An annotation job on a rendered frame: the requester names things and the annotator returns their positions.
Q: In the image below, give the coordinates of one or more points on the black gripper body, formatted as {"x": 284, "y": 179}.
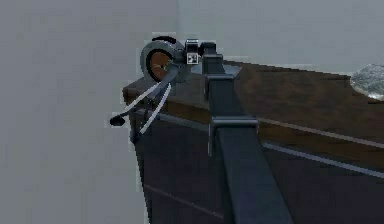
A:
{"x": 172, "y": 73}

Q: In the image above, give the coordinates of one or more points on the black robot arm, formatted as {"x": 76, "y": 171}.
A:
{"x": 247, "y": 173}

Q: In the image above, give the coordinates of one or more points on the dark brown chest of drawers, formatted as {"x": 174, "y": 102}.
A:
{"x": 310, "y": 110}

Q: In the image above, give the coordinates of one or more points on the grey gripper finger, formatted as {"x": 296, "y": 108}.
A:
{"x": 144, "y": 95}
{"x": 156, "y": 110}

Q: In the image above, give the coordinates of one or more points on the grey speckled round object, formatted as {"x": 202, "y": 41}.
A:
{"x": 369, "y": 81}

